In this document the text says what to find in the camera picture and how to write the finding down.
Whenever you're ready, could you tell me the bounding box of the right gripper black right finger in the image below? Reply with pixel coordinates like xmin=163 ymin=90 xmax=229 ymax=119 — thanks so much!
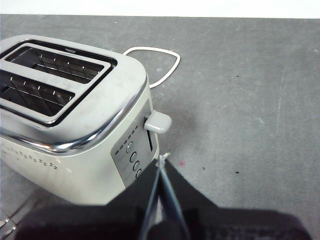
xmin=161 ymin=158 xmax=313 ymax=240

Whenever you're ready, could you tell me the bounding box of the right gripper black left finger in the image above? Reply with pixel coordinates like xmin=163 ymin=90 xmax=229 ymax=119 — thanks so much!
xmin=14 ymin=159 xmax=161 ymax=240

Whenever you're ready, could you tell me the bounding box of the grey toaster lever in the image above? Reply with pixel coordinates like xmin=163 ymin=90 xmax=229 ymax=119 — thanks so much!
xmin=144 ymin=110 xmax=173 ymax=134

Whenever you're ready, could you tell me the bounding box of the shiny metal toast rack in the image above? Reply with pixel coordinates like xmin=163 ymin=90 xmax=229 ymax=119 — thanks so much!
xmin=0 ymin=216 xmax=18 ymax=235

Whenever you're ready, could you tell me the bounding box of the cream two-slot toaster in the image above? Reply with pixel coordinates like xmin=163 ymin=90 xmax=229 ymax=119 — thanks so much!
xmin=0 ymin=34 xmax=161 ymax=206

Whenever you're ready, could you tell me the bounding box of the white toaster power cable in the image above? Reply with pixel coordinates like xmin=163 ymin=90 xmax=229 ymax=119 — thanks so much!
xmin=122 ymin=46 xmax=181 ymax=89

